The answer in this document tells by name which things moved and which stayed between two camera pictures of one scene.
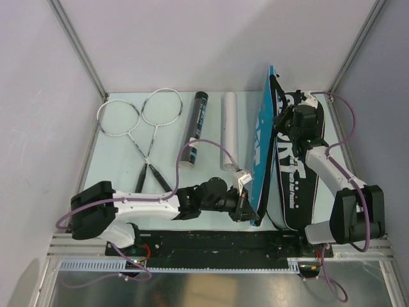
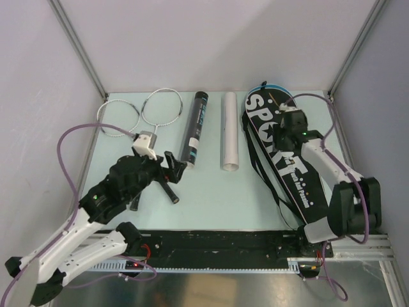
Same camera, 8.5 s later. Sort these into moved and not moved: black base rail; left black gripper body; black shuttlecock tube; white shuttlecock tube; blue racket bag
Moved: left black gripper body; blue racket bag
Not moved: black shuttlecock tube; white shuttlecock tube; black base rail
